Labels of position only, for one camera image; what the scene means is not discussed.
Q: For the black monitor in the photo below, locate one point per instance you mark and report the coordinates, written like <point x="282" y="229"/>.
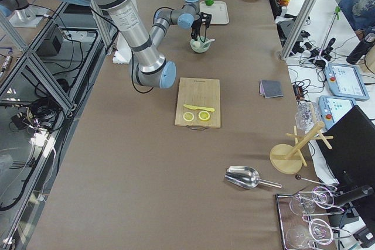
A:
<point x="351" y="159"/>

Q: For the grey folded cloth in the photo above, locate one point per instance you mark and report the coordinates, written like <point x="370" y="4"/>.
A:
<point x="270" y="89"/>

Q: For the wooden mug tree stand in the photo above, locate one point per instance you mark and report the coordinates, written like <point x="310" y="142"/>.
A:
<point x="289" y="159"/>

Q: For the green lime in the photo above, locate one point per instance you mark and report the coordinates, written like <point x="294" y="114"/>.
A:
<point x="209" y="2"/>

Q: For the seated person in blue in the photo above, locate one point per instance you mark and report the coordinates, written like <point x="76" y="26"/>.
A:
<point x="360" y="14"/>

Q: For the lemon slice near handle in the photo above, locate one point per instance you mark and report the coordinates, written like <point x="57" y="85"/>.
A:
<point x="188" y="116"/>

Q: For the yellow plastic knife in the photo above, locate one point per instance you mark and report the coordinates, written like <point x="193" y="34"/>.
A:
<point x="195" y="107"/>

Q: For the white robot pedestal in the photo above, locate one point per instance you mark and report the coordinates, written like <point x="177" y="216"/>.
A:
<point x="123" y="53"/>

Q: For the white ceramic spoon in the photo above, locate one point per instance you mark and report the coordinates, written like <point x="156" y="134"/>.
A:
<point x="206" y="43"/>

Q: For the white steamed bun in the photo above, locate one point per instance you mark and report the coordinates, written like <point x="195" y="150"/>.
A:
<point x="196" y="45"/>

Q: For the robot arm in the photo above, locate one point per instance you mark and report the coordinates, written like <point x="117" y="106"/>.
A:
<point x="150" y="67"/>

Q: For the bamboo cutting board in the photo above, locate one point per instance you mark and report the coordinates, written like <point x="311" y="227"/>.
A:
<point x="201" y="92"/>

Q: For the mint green bowl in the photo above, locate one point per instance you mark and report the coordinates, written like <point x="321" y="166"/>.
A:
<point x="200" y="50"/>

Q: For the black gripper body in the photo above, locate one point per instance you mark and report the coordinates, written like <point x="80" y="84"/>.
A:
<point x="195" y="29"/>

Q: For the wine glass rack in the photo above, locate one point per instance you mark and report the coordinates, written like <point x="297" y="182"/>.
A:
<point x="304" y="219"/>

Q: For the metal scoop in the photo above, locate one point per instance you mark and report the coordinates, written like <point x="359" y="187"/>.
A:
<point x="247" y="177"/>

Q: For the teach pendant tablet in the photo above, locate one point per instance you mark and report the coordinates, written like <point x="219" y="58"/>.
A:
<point x="332" y="108"/>
<point x="345" y="81"/>

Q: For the cream rabbit tray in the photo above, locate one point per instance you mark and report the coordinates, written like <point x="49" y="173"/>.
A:
<point x="218" y="11"/>

